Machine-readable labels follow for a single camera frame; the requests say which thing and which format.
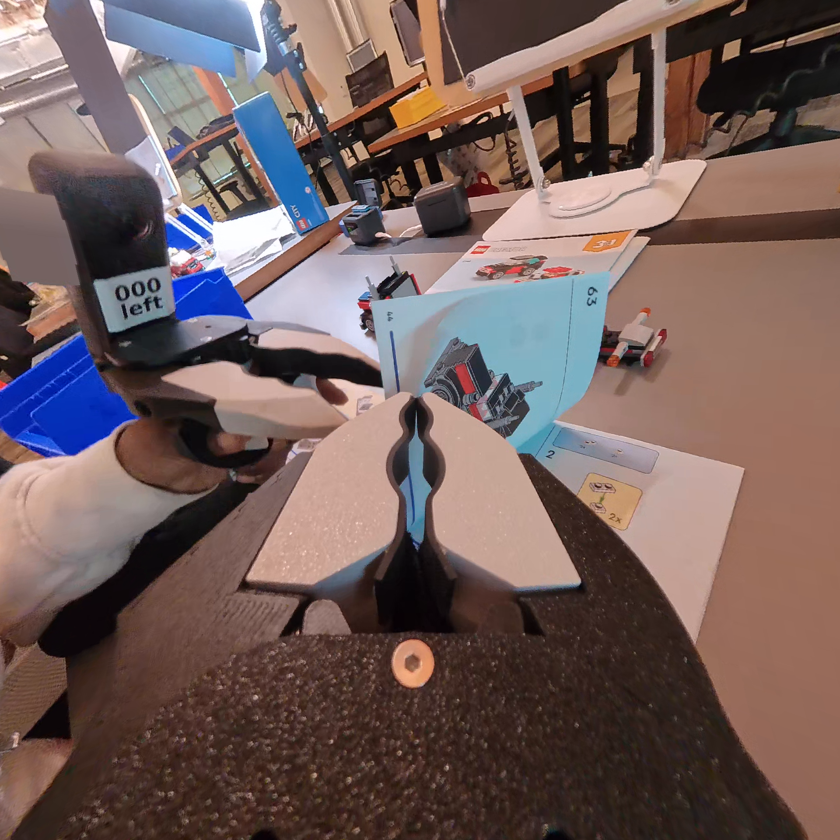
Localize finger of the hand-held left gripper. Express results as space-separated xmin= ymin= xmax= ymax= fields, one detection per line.
xmin=249 ymin=323 xmax=383 ymax=389
xmin=161 ymin=363 xmax=347 ymax=438

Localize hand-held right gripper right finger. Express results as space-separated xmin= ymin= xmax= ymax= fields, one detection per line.
xmin=420 ymin=392 xmax=585 ymax=626

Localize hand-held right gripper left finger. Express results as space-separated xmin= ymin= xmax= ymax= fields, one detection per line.
xmin=246 ymin=394 xmax=417 ymax=626

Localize lego instruction booklet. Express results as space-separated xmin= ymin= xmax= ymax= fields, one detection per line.
xmin=425 ymin=230 xmax=651 ymax=296
xmin=289 ymin=271 xmax=746 ymax=647

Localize black and red lego truck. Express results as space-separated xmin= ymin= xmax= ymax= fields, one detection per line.
xmin=357 ymin=257 xmax=423 ymax=332

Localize blue lego box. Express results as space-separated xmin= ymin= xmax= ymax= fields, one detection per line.
xmin=233 ymin=92 xmax=330 ymax=235

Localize small white red lego plane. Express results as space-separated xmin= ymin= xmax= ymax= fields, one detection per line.
xmin=598 ymin=307 xmax=669 ymax=368

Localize closed lego instruction booklet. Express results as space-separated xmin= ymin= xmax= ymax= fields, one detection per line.
xmin=425 ymin=230 xmax=651 ymax=296

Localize person's left hand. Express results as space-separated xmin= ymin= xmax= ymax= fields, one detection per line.
xmin=121 ymin=422 xmax=291 ymax=494

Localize blue plastic bin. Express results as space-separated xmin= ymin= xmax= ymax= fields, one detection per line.
xmin=157 ymin=268 xmax=255 ymax=326
xmin=164 ymin=203 xmax=215 ymax=263
xmin=0 ymin=331 xmax=142 ymax=458

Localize white paper sheets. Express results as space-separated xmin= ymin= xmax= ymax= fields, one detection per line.
xmin=215 ymin=209 xmax=299 ymax=265

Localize small black blue charger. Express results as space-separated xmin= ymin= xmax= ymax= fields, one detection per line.
xmin=339 ymin=205 xmax=388 ymax=247

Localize grey desk mat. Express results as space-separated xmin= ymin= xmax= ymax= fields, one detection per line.
xmin=338 ymin=231 xmax=488 ymax=257

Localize dark grey cube device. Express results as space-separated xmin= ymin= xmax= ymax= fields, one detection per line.
xmin=413 ymin=177 xmax=471 ymax=237

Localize black tripod stand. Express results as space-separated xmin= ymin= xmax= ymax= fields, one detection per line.
xmin=261 ymin=0 xmax=360 ymax=206

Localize yellow box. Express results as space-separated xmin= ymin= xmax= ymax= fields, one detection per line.
xmin=389 ymin=85 xmax=448 ymax=130

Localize white stand with black panel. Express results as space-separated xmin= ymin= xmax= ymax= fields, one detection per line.
xmin=438 ymin=0 xmax=708 ymax=242

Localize black office chair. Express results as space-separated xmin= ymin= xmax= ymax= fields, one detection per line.
xmin=696 ymin=36 xmax=840 ymax=158

